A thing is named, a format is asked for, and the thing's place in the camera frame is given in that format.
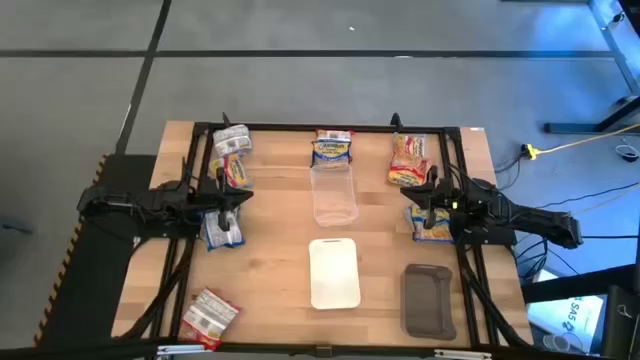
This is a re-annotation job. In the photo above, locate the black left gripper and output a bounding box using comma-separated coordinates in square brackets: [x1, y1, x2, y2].
[197, 168, 255, 232]

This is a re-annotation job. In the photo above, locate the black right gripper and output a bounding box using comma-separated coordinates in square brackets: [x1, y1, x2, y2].
[399, 165, 465, 230]

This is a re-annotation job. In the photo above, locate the red Maruchan ramen pack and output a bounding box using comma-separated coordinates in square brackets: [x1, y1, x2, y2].
[392, 132, 428, 169]
[314, 128, 355, 144]
[178, 287, 241, 351]
[387, 158, 432, 188]

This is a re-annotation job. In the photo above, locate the blue Maruchan ramen pack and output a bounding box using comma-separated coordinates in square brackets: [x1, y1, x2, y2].
[310, 138, 354, 169]
[201, 205, 246, 251]
[405, 203, 455, 245]

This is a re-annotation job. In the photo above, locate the clear plastic bin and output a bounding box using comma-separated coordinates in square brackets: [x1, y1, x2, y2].
[308, 162, 360, 227]

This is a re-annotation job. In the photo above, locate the grey plastic bin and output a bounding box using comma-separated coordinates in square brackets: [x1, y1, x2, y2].
[399, 263, 458, 341]

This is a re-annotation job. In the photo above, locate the white plastic bin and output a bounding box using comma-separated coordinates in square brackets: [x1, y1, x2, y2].
[307, 237, 362, 311]

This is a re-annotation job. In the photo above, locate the black hazard-striped floor mat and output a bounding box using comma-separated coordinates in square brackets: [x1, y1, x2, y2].
[32, 152, 174, 351]

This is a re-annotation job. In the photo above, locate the black metal beam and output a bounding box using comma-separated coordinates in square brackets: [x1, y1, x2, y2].
[519, 262, 640, 305]

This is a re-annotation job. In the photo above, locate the white printed box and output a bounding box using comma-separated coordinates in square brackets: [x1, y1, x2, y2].
[527, 294, 606, 354]

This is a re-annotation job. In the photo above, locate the clear plastic cup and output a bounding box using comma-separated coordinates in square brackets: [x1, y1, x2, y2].
[542, 332, 571, 354]

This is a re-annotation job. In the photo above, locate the black aluminium table frame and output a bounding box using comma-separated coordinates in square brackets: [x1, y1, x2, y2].
[112, 119, 534, 360]

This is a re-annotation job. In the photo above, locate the yellow hanging extension cable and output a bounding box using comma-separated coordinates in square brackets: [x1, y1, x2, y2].
[522, 122, 640, 161]

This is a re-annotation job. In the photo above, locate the silver frame bracket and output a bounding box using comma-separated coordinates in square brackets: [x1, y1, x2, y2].
[433, 348, 494, 360]
[157, 343, 215, 357]

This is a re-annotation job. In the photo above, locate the metal desk frame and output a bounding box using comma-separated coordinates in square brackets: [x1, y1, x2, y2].
[542, 0, 640, 135]

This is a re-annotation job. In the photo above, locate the black floor cable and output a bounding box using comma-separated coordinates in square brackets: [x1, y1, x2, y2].
[579, 233, 640, 241]
[537, 182, 640, 211]

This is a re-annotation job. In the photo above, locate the white coiled cable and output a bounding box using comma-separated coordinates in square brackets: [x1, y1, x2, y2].
[614, 143, 640, 162]

